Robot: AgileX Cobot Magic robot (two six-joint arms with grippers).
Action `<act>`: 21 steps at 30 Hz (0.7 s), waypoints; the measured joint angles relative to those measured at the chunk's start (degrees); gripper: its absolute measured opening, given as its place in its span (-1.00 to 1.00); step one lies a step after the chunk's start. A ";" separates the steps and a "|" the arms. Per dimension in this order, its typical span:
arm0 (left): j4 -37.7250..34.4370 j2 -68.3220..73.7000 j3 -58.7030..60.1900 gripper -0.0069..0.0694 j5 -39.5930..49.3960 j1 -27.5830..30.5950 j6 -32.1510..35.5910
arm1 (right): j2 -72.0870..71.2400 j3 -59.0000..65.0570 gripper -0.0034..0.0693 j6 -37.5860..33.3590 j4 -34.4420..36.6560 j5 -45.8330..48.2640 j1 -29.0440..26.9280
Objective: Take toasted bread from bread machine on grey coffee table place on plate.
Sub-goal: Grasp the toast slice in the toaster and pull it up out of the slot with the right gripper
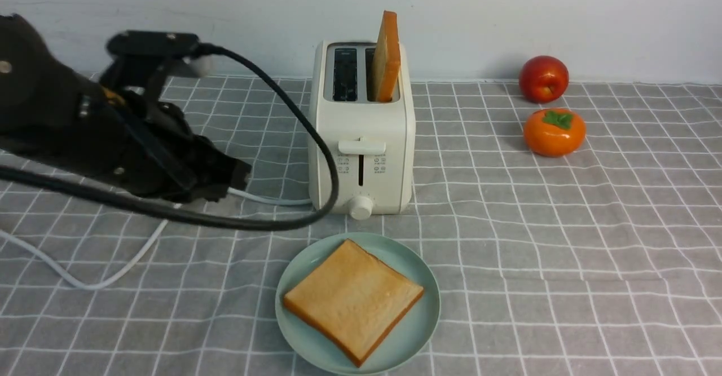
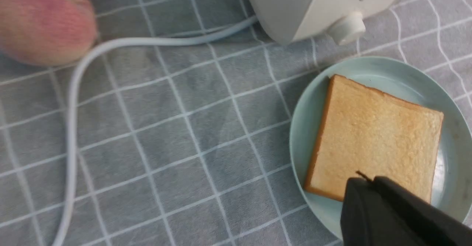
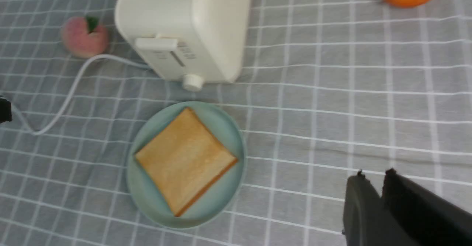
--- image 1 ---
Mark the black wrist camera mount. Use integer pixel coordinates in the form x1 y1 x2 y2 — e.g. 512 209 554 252
99 30 213 97

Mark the toast slice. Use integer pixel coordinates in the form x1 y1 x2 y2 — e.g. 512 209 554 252
369 10 402 102
281 239 425 368

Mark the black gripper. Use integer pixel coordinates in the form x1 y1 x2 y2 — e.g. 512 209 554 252
99 87 252 203

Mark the grey checkered tablecloth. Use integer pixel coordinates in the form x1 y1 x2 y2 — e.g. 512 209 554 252
1 82 721 375

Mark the white toaster power cord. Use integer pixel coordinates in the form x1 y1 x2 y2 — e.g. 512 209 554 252
0 187 312 291

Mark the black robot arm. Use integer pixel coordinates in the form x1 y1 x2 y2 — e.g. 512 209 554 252
1 14 252 203

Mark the red apple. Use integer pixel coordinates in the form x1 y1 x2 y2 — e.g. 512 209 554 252
518 55 570 104

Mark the orange persimmon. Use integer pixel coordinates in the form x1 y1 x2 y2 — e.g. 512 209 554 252
523 107 587 158

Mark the cream white toaster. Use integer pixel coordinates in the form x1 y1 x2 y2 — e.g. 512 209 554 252
309 41 417 221

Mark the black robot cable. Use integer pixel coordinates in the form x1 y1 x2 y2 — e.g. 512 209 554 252
0 43 340 232

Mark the light green round plate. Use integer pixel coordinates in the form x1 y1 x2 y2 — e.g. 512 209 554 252
274 232 441 375

